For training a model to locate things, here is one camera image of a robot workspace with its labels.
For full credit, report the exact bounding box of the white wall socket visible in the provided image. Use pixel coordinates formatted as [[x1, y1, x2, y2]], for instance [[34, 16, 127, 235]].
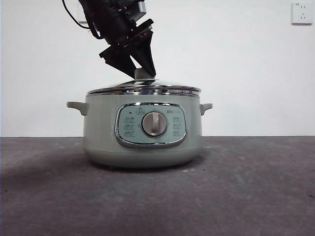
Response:
[[291, 1, 310, 25]]

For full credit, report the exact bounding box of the pale green electric pot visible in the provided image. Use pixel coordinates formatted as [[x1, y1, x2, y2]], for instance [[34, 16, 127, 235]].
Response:
[[66, 92, 213, 169]]

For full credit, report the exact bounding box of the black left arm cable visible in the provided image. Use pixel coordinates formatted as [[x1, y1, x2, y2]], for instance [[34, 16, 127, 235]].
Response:
[[61, 0, 102, 40]]

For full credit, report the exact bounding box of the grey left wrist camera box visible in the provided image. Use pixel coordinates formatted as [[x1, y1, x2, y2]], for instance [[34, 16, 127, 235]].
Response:
[[127, 0, 147, 22]]

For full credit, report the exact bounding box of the glass lid with green knob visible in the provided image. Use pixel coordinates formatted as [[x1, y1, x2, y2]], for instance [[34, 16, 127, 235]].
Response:
[[87, 68, 201, 96]]

